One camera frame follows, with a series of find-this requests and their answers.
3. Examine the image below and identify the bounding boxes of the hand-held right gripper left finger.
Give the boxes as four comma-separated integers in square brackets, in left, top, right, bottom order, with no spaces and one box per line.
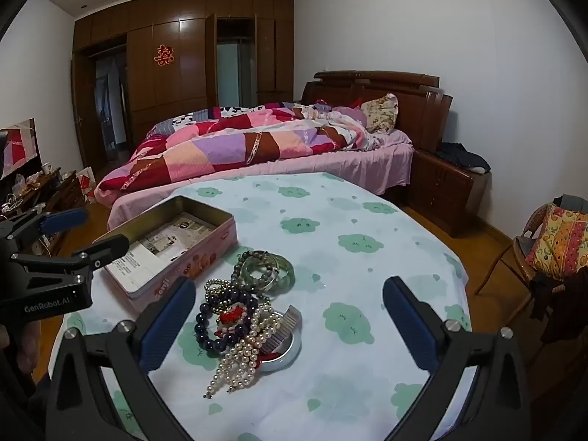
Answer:
[46,277,197,441]

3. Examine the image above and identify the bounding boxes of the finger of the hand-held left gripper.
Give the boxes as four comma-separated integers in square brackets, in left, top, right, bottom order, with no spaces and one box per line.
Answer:
[9,233,130,282]
[0,208,89,240]

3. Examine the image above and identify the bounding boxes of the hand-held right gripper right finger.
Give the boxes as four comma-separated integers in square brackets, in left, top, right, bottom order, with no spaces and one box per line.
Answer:
[383,276,534,441]

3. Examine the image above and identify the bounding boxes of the purple bead bracelet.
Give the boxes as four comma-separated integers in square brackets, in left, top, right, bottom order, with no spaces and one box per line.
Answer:
[195,288,261,360]

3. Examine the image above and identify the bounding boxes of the gold bead bracelet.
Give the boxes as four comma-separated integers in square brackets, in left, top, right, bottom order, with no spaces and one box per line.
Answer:
[203,278,251,309]

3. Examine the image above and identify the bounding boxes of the pink tin box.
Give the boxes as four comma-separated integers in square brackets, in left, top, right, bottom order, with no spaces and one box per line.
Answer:
[92,195,239,301]

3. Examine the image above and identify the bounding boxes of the red knotted charm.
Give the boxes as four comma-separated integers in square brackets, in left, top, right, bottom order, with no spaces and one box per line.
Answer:
[215,302,245,332]

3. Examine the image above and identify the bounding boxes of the white pearl necklace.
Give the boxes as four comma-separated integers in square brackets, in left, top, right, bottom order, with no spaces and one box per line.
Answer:
[202,298,282,399]

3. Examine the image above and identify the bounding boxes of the smooth green jade bangle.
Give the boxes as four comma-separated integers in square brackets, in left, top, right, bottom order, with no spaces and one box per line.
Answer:
[240,256,289,293]

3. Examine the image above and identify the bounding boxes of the silver comb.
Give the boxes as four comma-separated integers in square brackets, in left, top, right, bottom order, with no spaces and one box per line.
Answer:
[261,305,304,351]

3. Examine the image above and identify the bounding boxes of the segmented green jade bangle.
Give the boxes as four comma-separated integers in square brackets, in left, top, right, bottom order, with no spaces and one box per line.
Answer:
[264,254,295,291]

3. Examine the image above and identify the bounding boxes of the person's left hand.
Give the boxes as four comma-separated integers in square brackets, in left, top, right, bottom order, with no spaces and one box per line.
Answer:
[0,319,42,377]

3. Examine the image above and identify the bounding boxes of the wooden television cabinet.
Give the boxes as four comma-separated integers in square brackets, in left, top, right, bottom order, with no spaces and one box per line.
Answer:
[0,168,86,258]

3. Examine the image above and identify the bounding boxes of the white red paper bag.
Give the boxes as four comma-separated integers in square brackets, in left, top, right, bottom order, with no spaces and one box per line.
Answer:
[76,166,97,204]

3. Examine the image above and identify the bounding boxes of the printed paper sheet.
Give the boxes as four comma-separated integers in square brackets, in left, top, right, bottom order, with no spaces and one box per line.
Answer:
[105,211,216,282]

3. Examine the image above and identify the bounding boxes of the cloud printed tablecloth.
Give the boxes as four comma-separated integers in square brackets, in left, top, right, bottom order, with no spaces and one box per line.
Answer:
[48,172,474,441]

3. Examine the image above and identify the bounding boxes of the television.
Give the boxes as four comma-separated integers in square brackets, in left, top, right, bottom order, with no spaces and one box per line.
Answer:
[0,118,43,181]

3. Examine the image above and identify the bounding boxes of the wicker chair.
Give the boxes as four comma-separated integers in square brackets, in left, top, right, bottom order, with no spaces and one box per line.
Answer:
[474,201,588,359]

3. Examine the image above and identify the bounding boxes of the wooden nightstand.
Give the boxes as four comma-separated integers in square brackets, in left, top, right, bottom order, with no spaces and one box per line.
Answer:
[406,148,492,239]

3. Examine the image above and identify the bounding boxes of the dark hanging cloth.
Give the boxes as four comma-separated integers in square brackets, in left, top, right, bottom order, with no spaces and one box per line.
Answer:
[528,265,588,346]

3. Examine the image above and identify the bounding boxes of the patchwork quilt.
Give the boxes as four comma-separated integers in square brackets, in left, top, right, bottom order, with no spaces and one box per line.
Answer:
[95,101,368,194]

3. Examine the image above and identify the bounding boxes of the pink bed sheet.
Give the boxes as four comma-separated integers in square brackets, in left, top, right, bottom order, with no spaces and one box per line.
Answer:
[107,129,415,230]

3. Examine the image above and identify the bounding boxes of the colourful patterned cushion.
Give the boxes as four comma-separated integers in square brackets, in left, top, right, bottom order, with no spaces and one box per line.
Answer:
[525,204,588,282]

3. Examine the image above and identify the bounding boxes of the dark clothes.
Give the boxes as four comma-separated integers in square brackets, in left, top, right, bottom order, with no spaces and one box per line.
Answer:
[435,141,491,172]

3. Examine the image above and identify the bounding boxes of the wooden wardrobe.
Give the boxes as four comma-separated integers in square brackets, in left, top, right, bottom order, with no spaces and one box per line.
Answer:
[70,0,295,168]

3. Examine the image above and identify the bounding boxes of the red paper decoration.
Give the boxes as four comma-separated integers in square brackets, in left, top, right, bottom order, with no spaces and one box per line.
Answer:
[153,44,176,68]

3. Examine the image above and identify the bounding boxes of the floral pillow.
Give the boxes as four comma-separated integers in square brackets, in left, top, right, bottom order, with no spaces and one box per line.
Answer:
[360,93,399,135]

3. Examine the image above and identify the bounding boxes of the wooden bed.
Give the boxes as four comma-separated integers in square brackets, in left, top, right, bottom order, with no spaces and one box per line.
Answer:
[108,70,454,231]

